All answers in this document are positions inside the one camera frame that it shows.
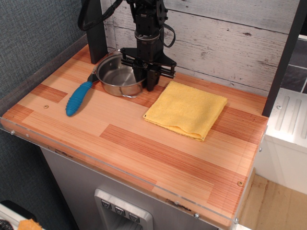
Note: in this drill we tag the dark grey right post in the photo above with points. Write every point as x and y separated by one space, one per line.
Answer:
286 56

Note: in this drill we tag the orange and black object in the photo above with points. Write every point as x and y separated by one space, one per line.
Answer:
27 224

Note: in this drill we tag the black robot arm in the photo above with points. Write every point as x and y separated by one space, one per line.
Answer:
149 17

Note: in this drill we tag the grey toy fridge cabinet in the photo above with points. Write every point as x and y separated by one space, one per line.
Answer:
79 183

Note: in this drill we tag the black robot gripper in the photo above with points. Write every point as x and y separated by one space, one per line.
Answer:
148 62

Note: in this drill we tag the dark grey post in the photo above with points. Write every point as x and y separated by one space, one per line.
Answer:
96 36
286 56

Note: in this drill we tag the white toy sink unit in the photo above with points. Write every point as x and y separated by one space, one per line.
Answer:
282 156

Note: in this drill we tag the clear acrylic edge guard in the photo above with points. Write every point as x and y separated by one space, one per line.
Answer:
206 178

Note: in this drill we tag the silver dispenser panel with buttons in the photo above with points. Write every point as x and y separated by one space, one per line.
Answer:
118 214

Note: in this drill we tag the yellow rag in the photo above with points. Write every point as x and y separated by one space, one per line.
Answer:
186 110

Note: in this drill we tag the blue handled metal fork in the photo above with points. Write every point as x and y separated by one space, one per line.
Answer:
76 100

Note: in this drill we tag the dark grey left post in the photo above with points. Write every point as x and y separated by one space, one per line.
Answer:
96 36

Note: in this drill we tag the silver steel pan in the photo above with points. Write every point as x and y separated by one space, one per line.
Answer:
118 79

